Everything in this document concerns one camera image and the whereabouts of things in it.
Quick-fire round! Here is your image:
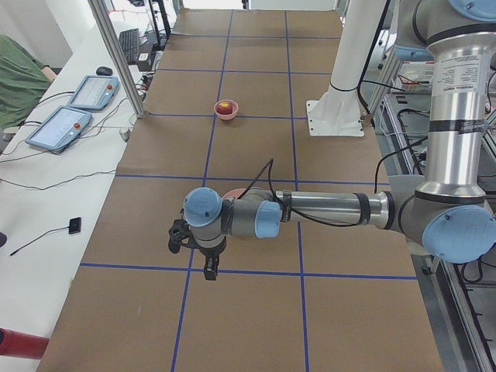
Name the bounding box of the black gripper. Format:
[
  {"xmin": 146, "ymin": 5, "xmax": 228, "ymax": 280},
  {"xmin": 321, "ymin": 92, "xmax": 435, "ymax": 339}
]
[{"xmin": 198, "ymin": 238, "xmax": 227, "ymax": 281}]

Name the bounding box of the pink bowl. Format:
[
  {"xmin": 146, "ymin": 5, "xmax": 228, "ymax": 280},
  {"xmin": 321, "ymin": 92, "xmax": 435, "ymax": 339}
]
[{"xmin": 214, "ymin": 99, "xmax": 239, "ymax": 121}]

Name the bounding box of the red apple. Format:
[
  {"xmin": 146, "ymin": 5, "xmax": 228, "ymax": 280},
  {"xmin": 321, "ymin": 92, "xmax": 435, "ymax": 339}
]
[{"xmin": 215, "ymin": 101, "xmax": 234, "ymax": 115}]

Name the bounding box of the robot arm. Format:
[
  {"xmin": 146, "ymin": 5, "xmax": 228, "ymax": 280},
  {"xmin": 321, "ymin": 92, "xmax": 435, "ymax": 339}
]
[{"xmin": 168, "ymin": 1, "xmax": 495, "ymax": 281}]

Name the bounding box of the pink plate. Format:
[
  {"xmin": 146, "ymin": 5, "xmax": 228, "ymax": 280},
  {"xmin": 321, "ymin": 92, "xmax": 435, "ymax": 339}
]
[{"xmin": 222, "ymin": 188, "xmax": 247, "ymax": 199}]

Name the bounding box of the black phone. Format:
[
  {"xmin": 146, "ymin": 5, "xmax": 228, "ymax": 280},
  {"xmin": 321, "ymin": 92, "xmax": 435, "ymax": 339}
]
[{"xmin": 68, "ymin": 217, "xmax": 82, "ymax": 235}]

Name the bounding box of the brown table mat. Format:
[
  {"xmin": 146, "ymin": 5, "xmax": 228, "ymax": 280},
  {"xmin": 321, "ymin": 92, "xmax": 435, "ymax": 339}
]
[{"xmin": 39, "ymin": 10, "xmax": 443, "ymax": 371}]

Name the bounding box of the near teach pendant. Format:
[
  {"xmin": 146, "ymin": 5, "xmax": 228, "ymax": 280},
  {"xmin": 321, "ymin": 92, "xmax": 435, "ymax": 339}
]
[{"xmin": 25, "ymin": 106, "xmax": 92, "ymax": 153}]

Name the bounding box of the teach pendant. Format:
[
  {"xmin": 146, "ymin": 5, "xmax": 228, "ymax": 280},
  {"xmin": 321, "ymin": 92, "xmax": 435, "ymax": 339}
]
[
  {"xmin": 67, "ymin": 75, "xmax": 119, "ymax": 112},
  {"xmin": 25, "ymin": 106, "xmax": 92, "ymax": 153}
]

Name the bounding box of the far teach pendant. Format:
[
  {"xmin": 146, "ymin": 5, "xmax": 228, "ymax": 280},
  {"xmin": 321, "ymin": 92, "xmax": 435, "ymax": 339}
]
[{"xmin": 67, "ymin": 75, "xmax": 119, "ymax": 112}]

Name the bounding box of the red bottle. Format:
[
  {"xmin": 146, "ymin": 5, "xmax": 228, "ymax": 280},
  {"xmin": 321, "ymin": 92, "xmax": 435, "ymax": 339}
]
[{"xmin": 0, "ymin": 328, "xmax": 50, "ymax": 360}]

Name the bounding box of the black computer mouse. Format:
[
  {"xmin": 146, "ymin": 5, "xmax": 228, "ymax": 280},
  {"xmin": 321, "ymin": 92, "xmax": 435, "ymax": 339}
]
[{"xmin": 95, "ymin": 66, "xmax": 113, "ymax": 76}]

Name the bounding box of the black keyboard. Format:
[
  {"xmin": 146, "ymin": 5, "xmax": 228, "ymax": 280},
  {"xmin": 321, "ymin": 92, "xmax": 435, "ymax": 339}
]
[{"xmin": 119, "ymin": 28, "xmax": 140, "ymax": 64}]

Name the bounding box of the person in green shirt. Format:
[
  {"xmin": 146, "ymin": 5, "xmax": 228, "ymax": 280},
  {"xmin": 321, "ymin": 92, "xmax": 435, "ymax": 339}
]
[{"xmin": 1, "ymin": 35, "xmax": 57, "ymax": 129}]

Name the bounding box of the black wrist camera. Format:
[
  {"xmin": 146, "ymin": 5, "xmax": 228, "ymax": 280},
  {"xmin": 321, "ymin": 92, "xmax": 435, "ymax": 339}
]
[{"xmin": 168, "ymin": 209, "xmax": 196, "ymax": 254}]

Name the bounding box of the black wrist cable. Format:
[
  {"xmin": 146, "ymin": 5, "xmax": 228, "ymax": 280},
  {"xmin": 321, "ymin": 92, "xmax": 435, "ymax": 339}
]
[{"xmin": 239, "ymin": 139, "xmax": 431, "ymax": 228}]

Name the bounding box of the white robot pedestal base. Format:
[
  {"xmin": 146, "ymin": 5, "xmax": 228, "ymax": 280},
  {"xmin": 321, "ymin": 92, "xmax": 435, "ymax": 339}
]
[{"xmin": 306, "ymin": 0, "xmax": 389, "ymax": 137}]

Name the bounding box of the aluminium side frame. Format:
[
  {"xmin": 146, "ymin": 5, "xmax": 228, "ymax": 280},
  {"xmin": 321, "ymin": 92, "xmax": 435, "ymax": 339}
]
[{"xmin": 370, "ymin": 55, "xmax": 495, "ymax": 371}]

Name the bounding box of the aluminium frame post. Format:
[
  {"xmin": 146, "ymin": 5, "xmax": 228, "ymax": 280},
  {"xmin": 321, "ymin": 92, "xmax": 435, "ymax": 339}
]
[{"xmin": 88, "ymin": 0, "xmax": 145, "ymax": 119}]

